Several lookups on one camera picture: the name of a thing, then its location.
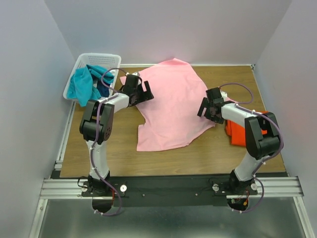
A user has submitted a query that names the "pink t shirt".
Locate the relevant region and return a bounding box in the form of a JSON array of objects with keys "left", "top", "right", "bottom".
[{"left": 136, "top": 59, "right": 215, "bottom": 152}]

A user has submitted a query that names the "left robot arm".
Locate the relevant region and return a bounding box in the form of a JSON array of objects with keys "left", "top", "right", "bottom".
[{"left": 79, "top": 72, "right": 154, "bottom": 196}]

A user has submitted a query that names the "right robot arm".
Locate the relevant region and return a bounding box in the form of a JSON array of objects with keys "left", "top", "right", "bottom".
[{"left": 197, "top": 87, "right": 284, "bottom": 194}]

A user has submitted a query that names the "navy blue t shirt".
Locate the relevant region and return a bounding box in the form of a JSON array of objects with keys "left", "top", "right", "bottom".
[{"left": 97, "top": 80, "right": 111, "bottom": 97}]

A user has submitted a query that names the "white plastic laundry basket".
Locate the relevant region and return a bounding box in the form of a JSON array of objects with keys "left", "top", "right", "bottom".
[{"left": 63, "top": 53, "right": 121, "bottom": 100}]

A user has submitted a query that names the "orange folded t shirt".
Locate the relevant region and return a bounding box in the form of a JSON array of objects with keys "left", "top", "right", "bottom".
[{"left": 223, "top": 110, "right": 256, "bottom": 147}]

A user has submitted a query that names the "teal t shirt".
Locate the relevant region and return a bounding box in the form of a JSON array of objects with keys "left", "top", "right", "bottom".
[{"left": 67, "top": 64, "right": 107, "bottom": 107}]

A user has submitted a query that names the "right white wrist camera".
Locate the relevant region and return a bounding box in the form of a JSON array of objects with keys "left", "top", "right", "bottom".
[{"left": 220, "top": 91, "right": 228, "bottom": 98}]

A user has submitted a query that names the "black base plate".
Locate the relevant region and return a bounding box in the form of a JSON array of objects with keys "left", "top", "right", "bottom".
[{"left": 77, "top": 174, "right": 257, "bottom": 208}]

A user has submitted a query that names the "aluminium frame rail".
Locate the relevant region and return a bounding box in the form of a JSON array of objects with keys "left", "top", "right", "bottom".
[{"left": 40, "top": 179, "right": 87, "bottom": 199}]

